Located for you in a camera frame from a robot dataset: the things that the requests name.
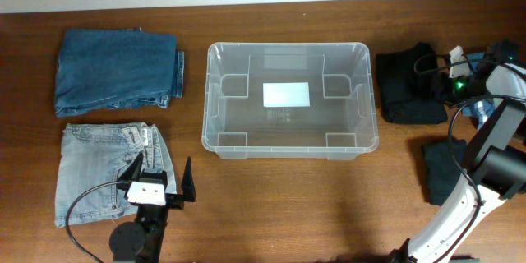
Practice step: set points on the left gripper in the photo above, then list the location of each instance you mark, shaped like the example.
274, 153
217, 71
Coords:
174, 201

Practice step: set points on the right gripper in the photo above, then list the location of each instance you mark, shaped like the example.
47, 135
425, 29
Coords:
445, 90

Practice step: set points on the blue shirt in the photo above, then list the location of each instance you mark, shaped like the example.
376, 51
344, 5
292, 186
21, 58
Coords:
483, 109

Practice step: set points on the large black garment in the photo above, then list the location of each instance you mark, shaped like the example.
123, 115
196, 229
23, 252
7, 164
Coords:
406, 96

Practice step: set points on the small dark garment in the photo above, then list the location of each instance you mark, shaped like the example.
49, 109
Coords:
442, 173

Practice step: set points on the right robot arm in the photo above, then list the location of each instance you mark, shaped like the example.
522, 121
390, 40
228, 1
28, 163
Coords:
474, 170

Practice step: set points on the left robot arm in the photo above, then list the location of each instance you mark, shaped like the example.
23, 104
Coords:
141, 240

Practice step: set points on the light blue folded jeans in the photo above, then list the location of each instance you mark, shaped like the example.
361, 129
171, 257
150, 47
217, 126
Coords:
93, 154

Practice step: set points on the dark blue folded jeans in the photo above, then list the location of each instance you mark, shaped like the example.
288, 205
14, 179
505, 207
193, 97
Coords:
116, 69

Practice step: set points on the clear plastic storage bin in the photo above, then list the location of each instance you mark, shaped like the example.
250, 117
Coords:
339, 124

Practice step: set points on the white label in bin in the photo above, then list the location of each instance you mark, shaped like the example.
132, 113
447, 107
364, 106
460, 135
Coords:
283, 95

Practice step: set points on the left white camera box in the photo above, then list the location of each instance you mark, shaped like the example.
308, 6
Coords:
146, 193

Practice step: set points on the white camera box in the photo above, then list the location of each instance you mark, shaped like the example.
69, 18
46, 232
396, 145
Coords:
459, 67
146, 193

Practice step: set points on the right white camera box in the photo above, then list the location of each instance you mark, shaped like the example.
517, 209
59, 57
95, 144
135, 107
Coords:
459, 67

